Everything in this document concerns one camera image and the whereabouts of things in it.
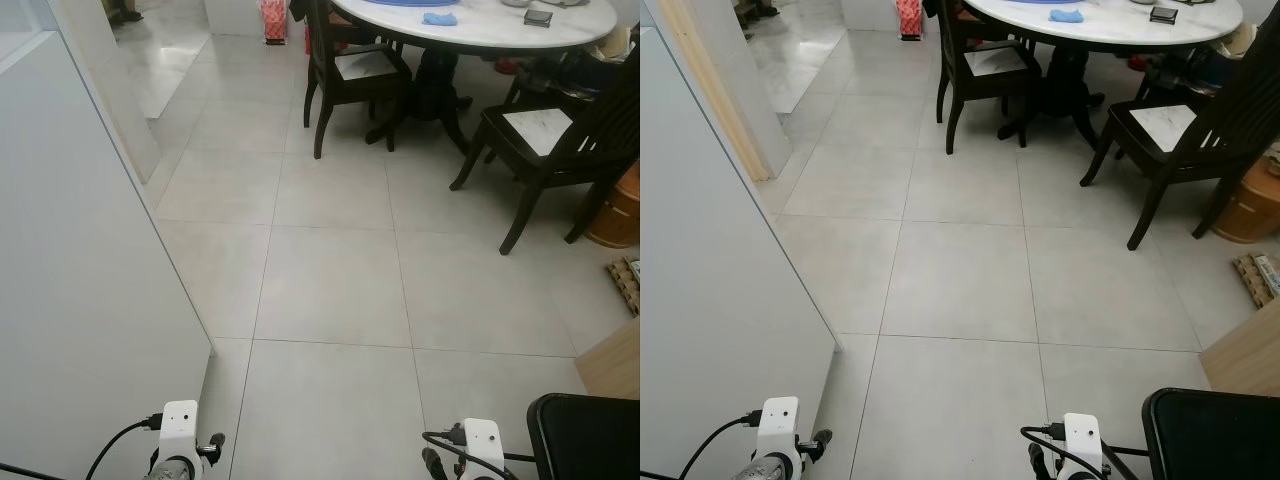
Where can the white cabinet side panel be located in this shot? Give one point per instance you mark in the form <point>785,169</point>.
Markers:
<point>80,250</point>
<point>720,280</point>

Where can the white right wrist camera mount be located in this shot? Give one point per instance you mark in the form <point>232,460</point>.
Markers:
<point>485,445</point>
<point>1083,440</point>

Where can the dark bag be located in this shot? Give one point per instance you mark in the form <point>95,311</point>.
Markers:
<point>560,75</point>
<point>1190,72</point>

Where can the blue plate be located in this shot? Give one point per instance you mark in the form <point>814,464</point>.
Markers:
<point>410,3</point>

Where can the light wooden cabinet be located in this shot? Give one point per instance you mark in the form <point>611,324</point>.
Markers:
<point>615,365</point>
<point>1245,355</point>

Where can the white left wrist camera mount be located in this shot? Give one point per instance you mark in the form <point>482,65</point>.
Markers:
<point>780,425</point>
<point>180,425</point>

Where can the red patterned bag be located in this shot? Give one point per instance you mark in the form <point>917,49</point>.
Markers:
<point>274,20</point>
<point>908,18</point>

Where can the dark wooden dining chair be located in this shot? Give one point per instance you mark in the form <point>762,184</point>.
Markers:
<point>1165,125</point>
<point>990,62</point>
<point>540,130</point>
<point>365,65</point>

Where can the brown cardboard tray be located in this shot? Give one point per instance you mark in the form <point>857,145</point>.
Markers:
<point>625,285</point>
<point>1258,278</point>

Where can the orange wooden barrel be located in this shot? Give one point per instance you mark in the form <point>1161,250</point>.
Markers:
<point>618,210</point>
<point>1250,205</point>

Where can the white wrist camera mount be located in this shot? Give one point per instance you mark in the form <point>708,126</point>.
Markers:
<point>1083,440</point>
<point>485,445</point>
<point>180,425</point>
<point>780,425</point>

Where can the round white marble table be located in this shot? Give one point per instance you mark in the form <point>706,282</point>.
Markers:
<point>1100,22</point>
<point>480,25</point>

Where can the blue cloth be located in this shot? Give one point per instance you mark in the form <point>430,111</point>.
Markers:
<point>1065,15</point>
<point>440,18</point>

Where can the small black box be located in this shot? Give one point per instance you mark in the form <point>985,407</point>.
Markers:
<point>1164,14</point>
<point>538,17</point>

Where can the dark shoes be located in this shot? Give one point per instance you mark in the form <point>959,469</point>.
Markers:
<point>125,15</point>
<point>758,8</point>

